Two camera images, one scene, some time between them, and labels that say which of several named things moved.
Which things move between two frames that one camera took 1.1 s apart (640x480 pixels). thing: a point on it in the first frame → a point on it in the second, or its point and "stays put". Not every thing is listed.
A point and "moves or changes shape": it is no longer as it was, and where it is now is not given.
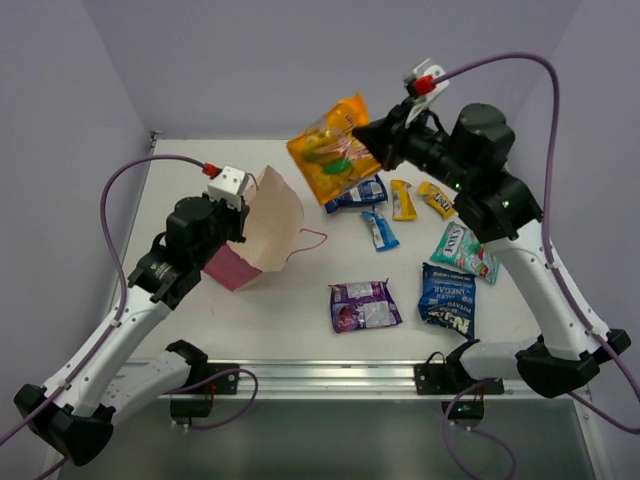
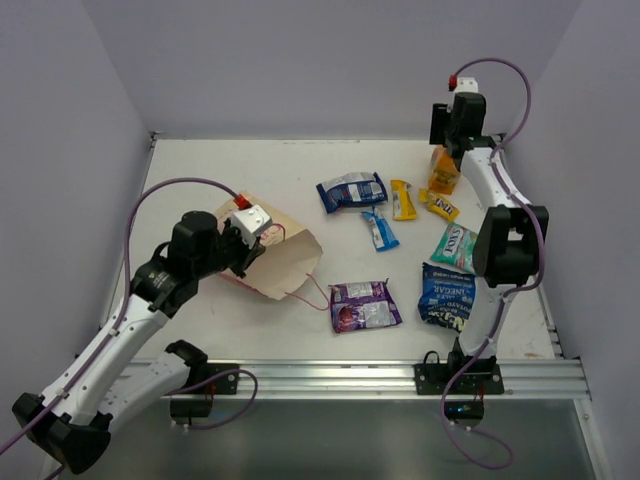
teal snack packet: [460, 247] stays put
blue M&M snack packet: [382, 233] stays put
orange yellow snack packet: [329, 155] moves or changes shape
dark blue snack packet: [372, 190] stays put
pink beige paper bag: [274, 228] moves or changes shape
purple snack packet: [363, 305] stays put
